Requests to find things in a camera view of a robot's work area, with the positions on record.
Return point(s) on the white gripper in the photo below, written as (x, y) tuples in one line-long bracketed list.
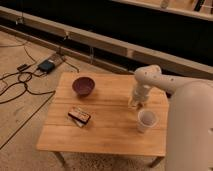
[(139, 94)]

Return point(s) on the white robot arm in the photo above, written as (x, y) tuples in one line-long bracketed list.
[(189, 139)]

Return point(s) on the white paper cup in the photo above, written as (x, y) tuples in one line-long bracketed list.
[(146, 120)]

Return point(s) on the wooden table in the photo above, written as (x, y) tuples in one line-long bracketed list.
[(112, 128)]

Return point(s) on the dark purple bowl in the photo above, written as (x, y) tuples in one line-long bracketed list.
[(83, 86)]

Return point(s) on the dark snack box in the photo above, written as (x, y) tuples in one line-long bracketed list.
[(79, 116)]

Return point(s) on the black power adapter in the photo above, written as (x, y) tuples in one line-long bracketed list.
[(46, 66)]

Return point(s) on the small black plug box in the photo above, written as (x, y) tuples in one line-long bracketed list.
[(23, 67)]

